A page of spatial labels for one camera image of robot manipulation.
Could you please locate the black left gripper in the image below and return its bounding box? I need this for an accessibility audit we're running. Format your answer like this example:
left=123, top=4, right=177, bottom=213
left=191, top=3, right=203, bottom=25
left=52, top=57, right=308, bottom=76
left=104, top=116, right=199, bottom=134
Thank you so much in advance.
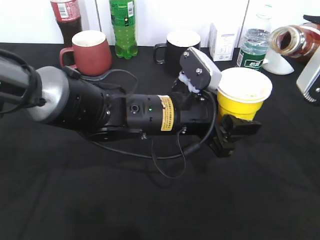
left=170, top=79, right=262, bottom=157

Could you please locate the yellow white paper cup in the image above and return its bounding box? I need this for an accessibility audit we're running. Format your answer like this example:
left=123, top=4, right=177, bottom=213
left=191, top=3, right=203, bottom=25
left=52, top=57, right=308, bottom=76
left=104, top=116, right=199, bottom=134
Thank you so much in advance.
left=217, top=67, right=273, bottom=121

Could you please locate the brown Nescafe coffee bottle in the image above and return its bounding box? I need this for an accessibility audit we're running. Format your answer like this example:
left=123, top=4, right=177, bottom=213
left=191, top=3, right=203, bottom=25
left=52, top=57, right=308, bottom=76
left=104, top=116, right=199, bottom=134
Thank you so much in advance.
left=268, top=22, right=320, bottom=62

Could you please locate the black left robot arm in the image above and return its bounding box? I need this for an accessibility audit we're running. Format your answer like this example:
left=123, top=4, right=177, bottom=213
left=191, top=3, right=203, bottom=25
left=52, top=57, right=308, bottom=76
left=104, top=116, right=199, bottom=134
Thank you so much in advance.
left=0, top=47, right=262, bottom=157

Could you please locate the white ceramic cup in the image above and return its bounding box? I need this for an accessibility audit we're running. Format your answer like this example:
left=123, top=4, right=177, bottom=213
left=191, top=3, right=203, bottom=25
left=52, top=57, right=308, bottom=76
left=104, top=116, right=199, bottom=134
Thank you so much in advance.
left=262, top=46, right=294, bottom=76

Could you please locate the green Sprite bottle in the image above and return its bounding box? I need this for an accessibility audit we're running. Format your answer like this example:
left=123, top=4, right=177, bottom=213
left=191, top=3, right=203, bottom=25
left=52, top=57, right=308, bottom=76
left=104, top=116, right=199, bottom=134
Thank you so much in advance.
left=109, top=0, right=138, bottom=60

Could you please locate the clear green-label water bottle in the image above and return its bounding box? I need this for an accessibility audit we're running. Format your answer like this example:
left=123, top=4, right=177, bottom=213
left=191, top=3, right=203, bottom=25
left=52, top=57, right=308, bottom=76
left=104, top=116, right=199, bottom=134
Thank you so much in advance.
left=236, top=4, right=272, bottom=71

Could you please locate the white milk carton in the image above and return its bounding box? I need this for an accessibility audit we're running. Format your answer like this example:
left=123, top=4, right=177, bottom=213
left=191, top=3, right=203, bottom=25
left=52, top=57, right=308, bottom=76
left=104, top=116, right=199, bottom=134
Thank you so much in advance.
left=208, top=22, right=239, bottom=62

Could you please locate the black ceramic mug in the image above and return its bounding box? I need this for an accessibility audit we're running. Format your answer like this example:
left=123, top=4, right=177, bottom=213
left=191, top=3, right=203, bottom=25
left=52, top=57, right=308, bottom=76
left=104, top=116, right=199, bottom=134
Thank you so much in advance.
left=153, top=29, right=201, bottom=78

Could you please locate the red-brown ceramic mug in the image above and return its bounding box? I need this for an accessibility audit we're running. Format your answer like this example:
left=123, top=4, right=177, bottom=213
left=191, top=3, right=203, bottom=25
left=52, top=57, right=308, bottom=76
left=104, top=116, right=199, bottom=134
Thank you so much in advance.
left=59, top=30, right=112, bottom=77

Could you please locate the Coca-Cola bottle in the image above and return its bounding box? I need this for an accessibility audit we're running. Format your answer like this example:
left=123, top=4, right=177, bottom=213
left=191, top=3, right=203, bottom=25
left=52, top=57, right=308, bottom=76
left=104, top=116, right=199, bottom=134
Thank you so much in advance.
left=50, top=0, right=83, bottom=47

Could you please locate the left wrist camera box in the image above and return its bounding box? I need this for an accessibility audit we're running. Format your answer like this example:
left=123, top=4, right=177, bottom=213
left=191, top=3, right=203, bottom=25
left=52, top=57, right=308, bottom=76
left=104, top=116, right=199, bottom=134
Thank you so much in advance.
left=178, top=46, right=222, bottom=94

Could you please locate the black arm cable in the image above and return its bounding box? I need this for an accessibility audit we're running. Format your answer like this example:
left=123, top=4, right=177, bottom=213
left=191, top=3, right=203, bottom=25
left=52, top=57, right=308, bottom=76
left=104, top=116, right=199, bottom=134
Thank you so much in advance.
left=62, top=65, right=217, bottom=179

